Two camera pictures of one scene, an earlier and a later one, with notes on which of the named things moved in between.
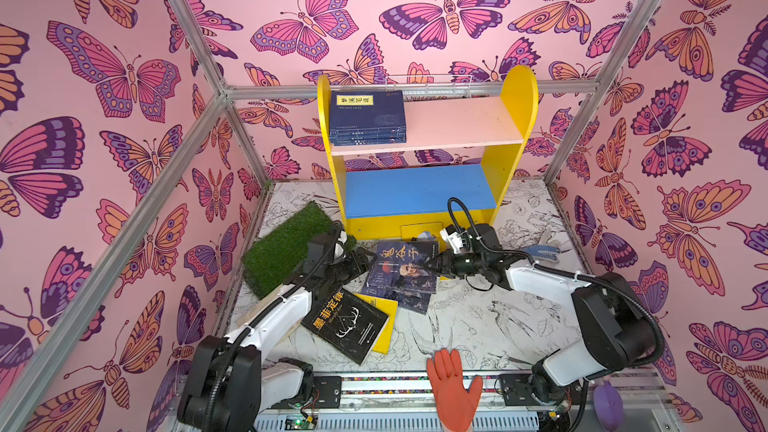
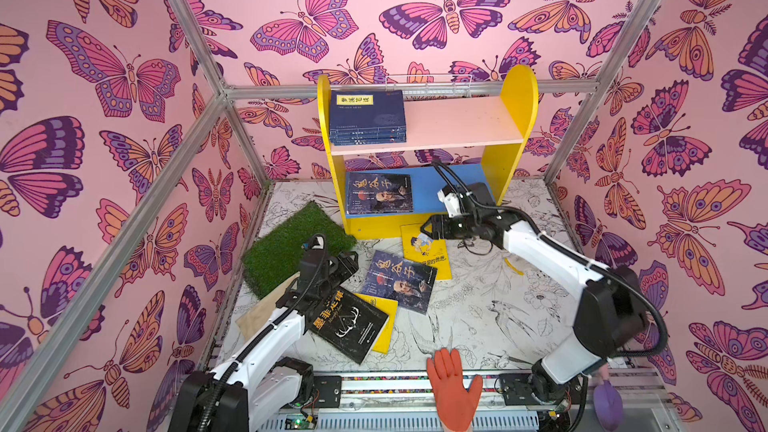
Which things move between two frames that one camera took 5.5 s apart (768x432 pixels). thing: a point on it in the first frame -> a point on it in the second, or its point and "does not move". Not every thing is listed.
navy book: x=363 y=109 does not move
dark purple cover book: x=403 y=267 -> x=374 y=193
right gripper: x=448 y=263 -> x=442 y=226
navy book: x=367 y=138 does not move
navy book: x=367 y=131 does not move
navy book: x=338 y=141 does not move
